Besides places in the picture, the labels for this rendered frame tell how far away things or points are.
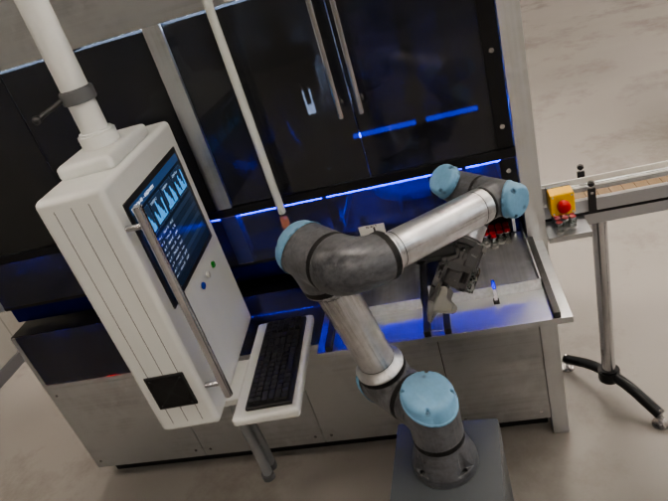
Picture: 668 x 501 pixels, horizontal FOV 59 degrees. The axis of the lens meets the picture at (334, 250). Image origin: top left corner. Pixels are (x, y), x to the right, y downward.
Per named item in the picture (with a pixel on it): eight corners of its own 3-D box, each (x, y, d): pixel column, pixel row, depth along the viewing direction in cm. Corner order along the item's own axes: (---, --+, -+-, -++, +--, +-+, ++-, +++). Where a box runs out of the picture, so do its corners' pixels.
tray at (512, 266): (443, 245, 200) (441, 236, 198) (522, 231, 194) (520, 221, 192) (449, 303, 171) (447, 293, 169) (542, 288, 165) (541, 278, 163)
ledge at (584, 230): (541, 223, 198) (540, 218, 197) (582, 216, 195) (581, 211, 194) (550, 244, 186) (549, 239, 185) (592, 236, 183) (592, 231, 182)
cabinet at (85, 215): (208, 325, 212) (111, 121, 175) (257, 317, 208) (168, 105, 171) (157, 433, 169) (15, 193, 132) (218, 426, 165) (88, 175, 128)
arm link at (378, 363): (405, 433, 133) (297, 260, 104) (364, 404, 145) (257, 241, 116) (438, 396, 137) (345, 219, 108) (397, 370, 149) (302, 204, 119)
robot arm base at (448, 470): (480, 488, 127) (472, 457, 122) (411, 490, 131) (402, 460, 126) (477, 433, 139) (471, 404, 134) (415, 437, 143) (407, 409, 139)
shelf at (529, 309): (335, 269, 210) (334, 264, 209) (538, 233, 194) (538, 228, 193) (318, 359, 169) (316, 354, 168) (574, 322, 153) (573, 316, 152)
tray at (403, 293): (347, 262, 207) (345, 253, 206) (420, 249, 202) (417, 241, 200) (338, 321, 178) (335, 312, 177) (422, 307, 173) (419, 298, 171)
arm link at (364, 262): (339, 264, 95) (532, 168, 118) (303, 248, 104) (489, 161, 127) (351, 323, 100) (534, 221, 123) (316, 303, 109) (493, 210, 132)
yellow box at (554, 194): (547, 207, 187) (544, 186, 184) (571, 202, 185) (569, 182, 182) (552, 217, 181) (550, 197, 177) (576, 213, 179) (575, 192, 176)
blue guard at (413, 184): (5, 308, 226) (-21, 268, 218) (522, 209, 182) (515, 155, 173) (4, 308, 226) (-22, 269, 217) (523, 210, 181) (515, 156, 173)
